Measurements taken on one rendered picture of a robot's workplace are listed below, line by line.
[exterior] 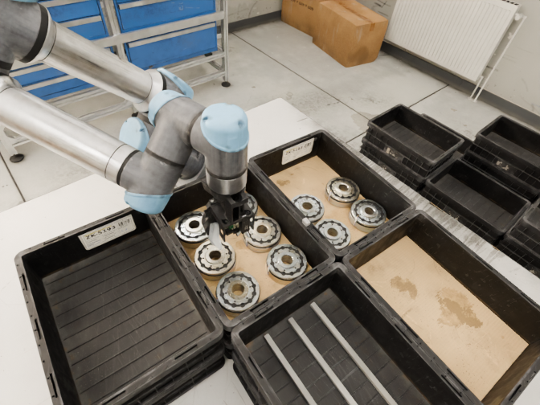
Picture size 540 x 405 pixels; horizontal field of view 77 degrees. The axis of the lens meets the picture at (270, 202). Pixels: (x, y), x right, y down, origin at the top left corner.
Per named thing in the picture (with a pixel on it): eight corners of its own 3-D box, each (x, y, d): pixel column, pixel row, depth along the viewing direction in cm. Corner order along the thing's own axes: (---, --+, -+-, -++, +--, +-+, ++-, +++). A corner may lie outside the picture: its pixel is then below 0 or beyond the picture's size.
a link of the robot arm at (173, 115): (129, 137, 60) (173, 165, 56) (155, 79, 58) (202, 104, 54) (159, 146, 67) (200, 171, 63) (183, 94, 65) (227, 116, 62)
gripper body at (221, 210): (222, 245, 69) (220, 207, 60) (205, 215, 74) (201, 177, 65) (255, 231, 72) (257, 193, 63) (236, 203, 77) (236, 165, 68)
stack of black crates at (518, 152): (436, 191, 208) (476, 132, 174) (460, 172, 222) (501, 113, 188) (499, 234, 190) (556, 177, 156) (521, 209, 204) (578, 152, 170)
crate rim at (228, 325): (148, 206, 88) (146, 199, 86) (245, 165, 100) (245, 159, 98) (227, 335, 67) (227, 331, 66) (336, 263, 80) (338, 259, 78)
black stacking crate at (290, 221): (155, 227, 95) (147, 201, 86) (244, 187, 107) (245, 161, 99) (228, 349, 75) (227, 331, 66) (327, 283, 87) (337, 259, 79)
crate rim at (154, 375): (17, 259, 75) (11, 254, 73) (148, 206, 87) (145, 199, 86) (67, 439, 55) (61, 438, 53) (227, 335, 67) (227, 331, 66)
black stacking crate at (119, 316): (37, 280, 82) (14, 255, 73) (154, 228, 95) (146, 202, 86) (87, 444, 62) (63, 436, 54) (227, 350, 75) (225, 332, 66)
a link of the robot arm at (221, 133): (219, 92, 57) (259, 112, 54) (222, 144, 65) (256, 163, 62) (186, 112, 52) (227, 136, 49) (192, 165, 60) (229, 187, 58)
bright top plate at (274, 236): (235, 229, 91) (235, 227, 90) (263, 210, 96) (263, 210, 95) (260, 254, 86) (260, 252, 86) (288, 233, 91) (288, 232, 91)
